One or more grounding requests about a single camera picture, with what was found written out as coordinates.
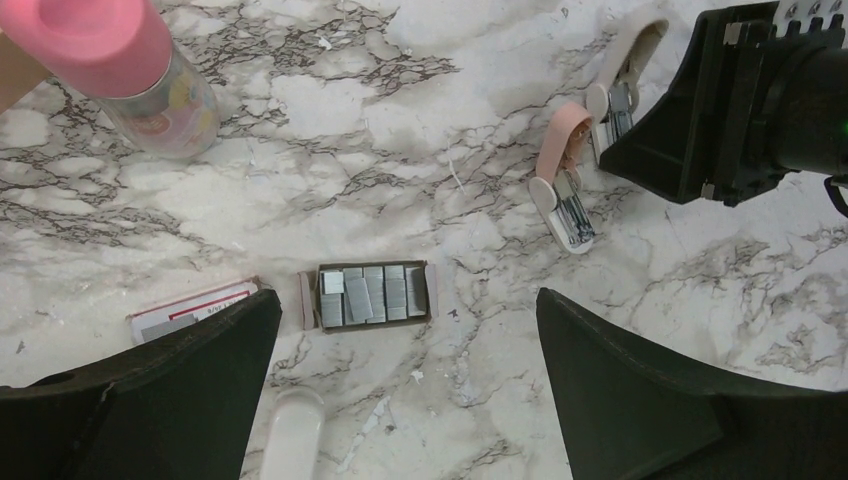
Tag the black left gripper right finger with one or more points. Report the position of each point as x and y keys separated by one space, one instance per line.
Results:
x=630 y=408

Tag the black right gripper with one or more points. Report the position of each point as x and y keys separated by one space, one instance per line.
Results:
x=771 y=78

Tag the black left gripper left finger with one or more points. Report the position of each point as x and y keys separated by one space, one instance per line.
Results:
x=179 y=407

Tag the red staple box sleeve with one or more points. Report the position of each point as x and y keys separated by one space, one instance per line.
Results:
x=163 y=319

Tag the long white stapler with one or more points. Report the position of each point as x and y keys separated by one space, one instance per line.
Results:
x=294 y=436

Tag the staple box tray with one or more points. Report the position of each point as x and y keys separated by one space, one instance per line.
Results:
x=354 y=296

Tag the pink cap glue bottle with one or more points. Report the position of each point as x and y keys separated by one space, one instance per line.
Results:
x=121 y=54

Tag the peach plastic desk organizer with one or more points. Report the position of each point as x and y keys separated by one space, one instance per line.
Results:
x=20 y=73

